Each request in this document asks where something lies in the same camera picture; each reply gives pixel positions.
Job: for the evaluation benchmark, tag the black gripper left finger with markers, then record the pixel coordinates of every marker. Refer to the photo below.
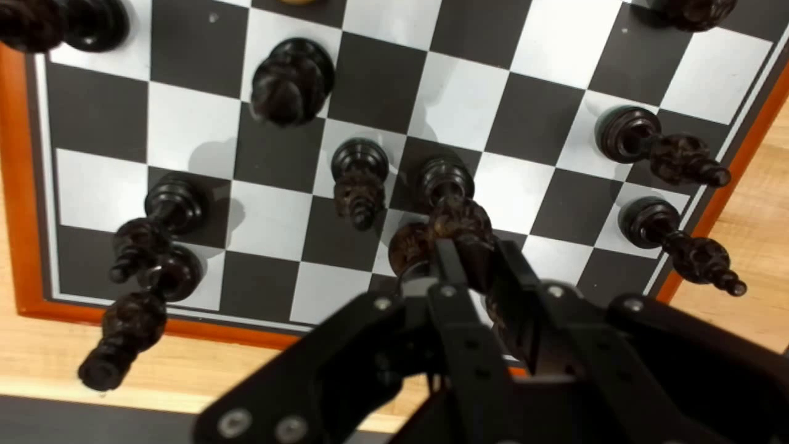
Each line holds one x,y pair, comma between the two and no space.
477,400

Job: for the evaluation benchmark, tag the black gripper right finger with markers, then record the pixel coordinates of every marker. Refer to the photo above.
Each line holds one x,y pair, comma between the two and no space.
554,328

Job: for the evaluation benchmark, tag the black chess piece left pair lower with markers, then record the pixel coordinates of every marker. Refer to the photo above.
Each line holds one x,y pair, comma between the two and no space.
137,322

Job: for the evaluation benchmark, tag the black chess piece pair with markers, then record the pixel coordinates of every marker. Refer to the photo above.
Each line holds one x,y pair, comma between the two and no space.
170,209
137,322

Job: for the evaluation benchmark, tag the black chess piece left pair upper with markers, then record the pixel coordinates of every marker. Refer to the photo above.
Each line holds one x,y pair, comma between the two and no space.
170,209

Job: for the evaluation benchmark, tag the black chess piece left corner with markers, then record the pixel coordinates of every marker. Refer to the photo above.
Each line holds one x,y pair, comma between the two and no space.
40,25

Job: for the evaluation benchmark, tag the chess board with orange frame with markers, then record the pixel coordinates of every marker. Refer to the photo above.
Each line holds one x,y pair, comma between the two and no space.
509,88

